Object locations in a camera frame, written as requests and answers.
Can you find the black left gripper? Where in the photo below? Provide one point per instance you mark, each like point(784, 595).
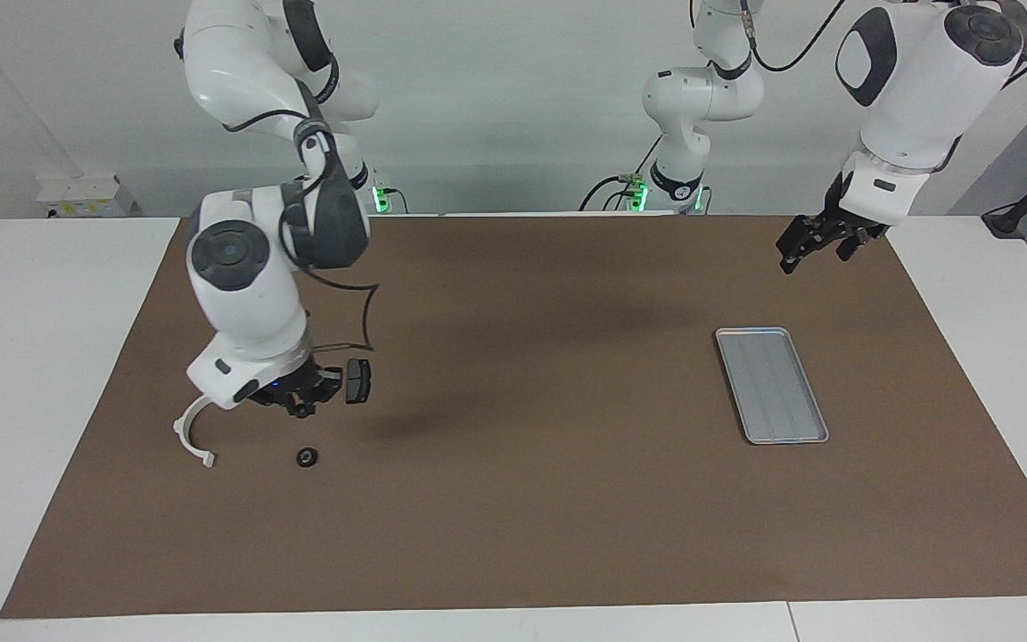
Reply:
point(834, 227)

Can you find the silver metal tray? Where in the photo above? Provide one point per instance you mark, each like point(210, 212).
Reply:
point(772, 383)

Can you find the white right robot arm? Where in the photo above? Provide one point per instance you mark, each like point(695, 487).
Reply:
point(246, 294)

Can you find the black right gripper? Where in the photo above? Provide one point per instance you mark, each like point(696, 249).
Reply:
point(299, 383)

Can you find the brown table mat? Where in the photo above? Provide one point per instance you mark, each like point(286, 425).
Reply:
point(513, 499)

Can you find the white power strip box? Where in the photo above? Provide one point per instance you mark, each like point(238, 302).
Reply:
point(86, 194)

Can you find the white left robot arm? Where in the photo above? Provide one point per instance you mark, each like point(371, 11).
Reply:
point(915, 80)

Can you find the rectangular dark grey brake pad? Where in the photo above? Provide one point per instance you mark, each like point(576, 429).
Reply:
point(359, 382)

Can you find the white semicircular plastic bracket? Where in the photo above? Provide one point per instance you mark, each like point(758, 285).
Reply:
point(182, 437)

